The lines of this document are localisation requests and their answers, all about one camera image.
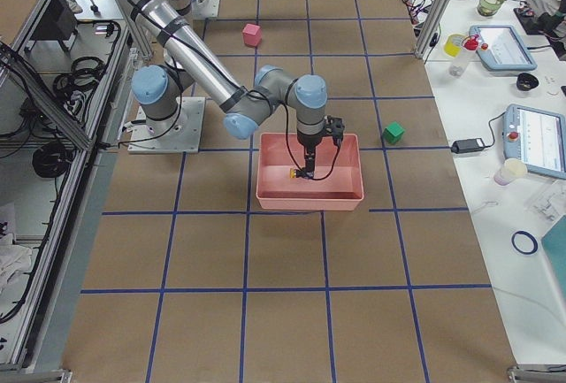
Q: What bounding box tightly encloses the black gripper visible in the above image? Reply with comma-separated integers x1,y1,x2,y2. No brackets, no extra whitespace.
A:
297,134,324,179

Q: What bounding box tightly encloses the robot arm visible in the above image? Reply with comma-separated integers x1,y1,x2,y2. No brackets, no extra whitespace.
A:
117,0,328,179

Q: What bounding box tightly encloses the pink plastic bin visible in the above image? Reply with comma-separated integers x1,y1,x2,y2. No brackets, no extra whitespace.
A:
256,132,365,212

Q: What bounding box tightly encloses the green cube near bin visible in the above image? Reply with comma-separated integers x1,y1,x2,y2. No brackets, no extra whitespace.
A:
382,121,405,145

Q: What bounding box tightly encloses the pink cube centre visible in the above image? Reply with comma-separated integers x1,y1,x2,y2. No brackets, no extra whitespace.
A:
241,23,262,48

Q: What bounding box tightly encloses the black power adapter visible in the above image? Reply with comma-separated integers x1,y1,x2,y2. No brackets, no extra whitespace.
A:
450,138,486,154

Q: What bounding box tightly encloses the clear squeeze bottle red cap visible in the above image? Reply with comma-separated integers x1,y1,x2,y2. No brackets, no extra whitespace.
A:
448,34,479,77

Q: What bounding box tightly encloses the yellow tape roll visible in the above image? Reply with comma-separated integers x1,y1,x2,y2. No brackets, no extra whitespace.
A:
443,34,467,57

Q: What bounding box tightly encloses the paper cup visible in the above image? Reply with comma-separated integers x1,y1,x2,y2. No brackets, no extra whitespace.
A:
493,158,528,186

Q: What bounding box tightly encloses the teach pendant far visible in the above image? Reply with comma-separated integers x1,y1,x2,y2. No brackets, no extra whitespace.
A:
469,25,537,73

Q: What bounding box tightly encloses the teach pendant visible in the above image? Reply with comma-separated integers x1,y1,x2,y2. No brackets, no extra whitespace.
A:
469,25,537,73
502,103,565,180

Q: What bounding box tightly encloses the teach pendant near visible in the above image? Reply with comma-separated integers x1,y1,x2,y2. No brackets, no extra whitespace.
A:
502,103,565,180

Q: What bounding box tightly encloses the black bowl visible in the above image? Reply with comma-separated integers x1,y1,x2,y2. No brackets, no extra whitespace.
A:
516,73,539,92

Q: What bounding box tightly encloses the white crumpled cloth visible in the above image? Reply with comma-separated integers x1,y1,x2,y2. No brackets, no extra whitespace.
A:
1,233,33,291

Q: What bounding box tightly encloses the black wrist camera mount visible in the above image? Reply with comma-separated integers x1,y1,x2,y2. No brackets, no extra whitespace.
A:
325,115,345,148

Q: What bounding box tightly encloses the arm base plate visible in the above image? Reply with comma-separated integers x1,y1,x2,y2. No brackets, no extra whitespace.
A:
190,0,220,19
127,96,206,155

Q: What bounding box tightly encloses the blue tape ring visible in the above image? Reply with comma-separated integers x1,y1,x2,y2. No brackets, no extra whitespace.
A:
511,230,539,255

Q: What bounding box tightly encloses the aluminium frame post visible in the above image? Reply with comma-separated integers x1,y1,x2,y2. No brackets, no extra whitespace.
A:
413,0,450,58

